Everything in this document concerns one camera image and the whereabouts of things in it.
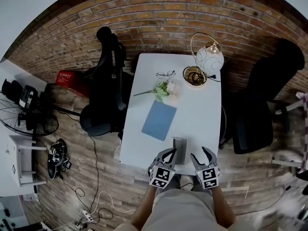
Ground white floor cable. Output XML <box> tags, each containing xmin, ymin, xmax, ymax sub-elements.
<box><xmin>88</xmin><ymin>191</ymin><xmax>137</xmax><ymax>217</ymax></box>

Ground white panel with black knobs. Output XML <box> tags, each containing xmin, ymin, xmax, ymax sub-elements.
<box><xmin>0</xmin><ymin>200</ymin><xmax>27</xmax><ymax>231</ymax></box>

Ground black standing fan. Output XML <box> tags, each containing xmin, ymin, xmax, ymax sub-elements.
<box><xmin>0</xmin><ymin>84</ymin><xmax>81</xmax><ymax>138</ymax></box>

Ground thin-rimmed eyeglasses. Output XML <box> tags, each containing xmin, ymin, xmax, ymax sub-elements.
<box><xmin>155</xmin><ymin>69</ymin><xmax>177</xmax><ymax>80</ymax></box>

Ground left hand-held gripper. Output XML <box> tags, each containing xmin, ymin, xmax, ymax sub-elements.
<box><xmin>147</xmin><ymin>148</ymin><xmax>178</xmax><ymax>190</ymax></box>

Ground white power strip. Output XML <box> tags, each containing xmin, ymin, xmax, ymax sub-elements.
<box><xmin>80</xmin><ymin>208</ymin><xmax>95</xmax><ymax>222</ymax></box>

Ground person's beige shirt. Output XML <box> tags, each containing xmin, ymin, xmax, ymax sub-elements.
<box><xmin>141</xmin><ymin>188</ymin><xmax>256</xmax><ymax>231</ymax></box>

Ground black floor cable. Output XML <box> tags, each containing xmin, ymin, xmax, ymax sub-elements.
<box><xmin>57</xmin><ymin>172</ymin><xmax>85</xmax><ymax>210</ymax></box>
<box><xmin>88</xmin><ymin>133</ymin><xmax>114</xmax><ymax>224</ymax></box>

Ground pink checked tablecloth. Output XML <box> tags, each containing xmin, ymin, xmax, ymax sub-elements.
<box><xmin>296</xmin><ymin>92</ymin><xmax>308</xmax><ymax>172</ymax></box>

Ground person's left forearm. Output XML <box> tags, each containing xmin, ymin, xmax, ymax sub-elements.
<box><xmin>130</xmin><ymin>184</ymin><xmax>160</xmax><ymax>226</ymax></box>

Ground small white side table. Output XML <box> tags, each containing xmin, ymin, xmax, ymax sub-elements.
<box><xmin>5</xmin><ymin>134</ymin><xmax>48</xmax><ymax>189</ymax></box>

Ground person's grey trousers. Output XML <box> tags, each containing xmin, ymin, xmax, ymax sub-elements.
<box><xmin>166</xmin><ymin>173</ymin><xmax>213</xmax><ymax>194</ymax></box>

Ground gold desk lamp white shade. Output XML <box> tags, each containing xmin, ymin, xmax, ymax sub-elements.
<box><xmin>182</xmin><ymin>32</ymin><xmax>225</xmax><ymax>89</ymax></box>

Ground black mesh office chair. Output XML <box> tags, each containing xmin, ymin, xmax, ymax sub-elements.
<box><xmin>220</xmin><ymin>38</ymin><xmax>306</xmax><ymax>155</ymax></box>

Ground small grey box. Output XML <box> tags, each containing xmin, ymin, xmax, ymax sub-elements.
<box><xmin>172</xmin><ymin>136</ymin><xmax>189</xmax><ymax>166</ymax></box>

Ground artificial flower bouquet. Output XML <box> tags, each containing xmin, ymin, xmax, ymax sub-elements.
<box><xmin>133</xmin><ymin>80</ymin><xmax>182</xmax><ymax>104</ymax></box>

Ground person's right forearm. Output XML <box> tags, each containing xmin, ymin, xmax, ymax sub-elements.
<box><xmin>210</xmin><ymin>185</ymin><xmax>236</xmax><ymax>226</ymax></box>

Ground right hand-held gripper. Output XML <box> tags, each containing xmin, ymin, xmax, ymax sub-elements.
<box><xmin>190</xmin><ymin>146</ymin><xmax>221</xmax><ymax>190</ymax></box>

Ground blue notebook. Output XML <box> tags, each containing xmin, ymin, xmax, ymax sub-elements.
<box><xmin>141</xmin><ymin>100</ymin><xmax>178</xmax><ymax>142</ymax></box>

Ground pile of devices and cables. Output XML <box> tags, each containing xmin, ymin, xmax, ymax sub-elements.
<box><xmin>47</xmin><ymin>138</ymin><xmax>72</xmax><ymax>180</ymax></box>

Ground red box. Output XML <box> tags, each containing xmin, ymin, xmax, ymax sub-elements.
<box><xmin>54</xmin><ymin>69</ymin><xmax>91</xmax><ymax>99</ymax></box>

